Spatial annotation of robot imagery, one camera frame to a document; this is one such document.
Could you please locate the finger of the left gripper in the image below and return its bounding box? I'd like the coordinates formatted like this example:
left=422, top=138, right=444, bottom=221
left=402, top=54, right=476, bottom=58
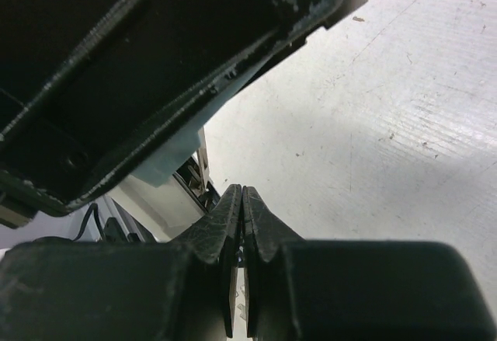
left=1, top=0, right=343, bottom=216

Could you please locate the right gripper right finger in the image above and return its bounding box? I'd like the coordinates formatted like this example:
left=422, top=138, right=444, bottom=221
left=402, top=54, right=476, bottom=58
left=242, top=187, right=496, bottom=340

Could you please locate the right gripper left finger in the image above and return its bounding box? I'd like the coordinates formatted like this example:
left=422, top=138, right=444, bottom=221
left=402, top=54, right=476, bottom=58
left=1, top=184, right=242, bottom=340

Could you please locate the light blue white stapler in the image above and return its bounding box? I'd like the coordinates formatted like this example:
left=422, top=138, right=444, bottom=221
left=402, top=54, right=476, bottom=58
left=115, top=0, right=351, bottom=229

